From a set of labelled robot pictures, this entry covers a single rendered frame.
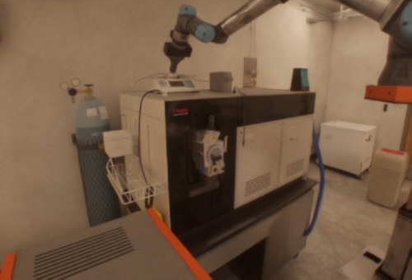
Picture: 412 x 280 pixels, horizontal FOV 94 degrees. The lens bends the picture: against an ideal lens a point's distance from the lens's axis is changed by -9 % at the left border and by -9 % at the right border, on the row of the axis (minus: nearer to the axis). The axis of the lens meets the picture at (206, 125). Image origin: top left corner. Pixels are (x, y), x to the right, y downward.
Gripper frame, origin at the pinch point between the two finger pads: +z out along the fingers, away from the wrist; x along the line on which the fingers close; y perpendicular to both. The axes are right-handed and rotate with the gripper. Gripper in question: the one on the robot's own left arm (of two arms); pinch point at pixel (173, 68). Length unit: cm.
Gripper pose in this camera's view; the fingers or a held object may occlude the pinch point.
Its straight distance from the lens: 113.4
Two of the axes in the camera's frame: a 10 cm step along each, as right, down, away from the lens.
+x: 8.5, -1.1, 5.1
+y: 4.2, 7.3, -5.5
